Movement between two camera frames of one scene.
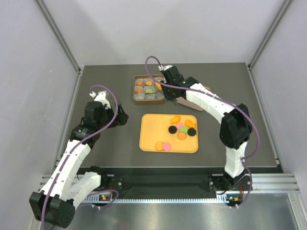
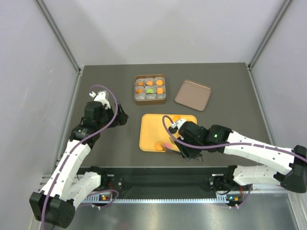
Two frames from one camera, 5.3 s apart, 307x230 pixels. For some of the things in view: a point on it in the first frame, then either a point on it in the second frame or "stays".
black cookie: x=172 y=129 stays
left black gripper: x=121 y=119 stays
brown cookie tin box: x=147 y=91 stays
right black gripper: x=168 y=96 → x=186 y=152
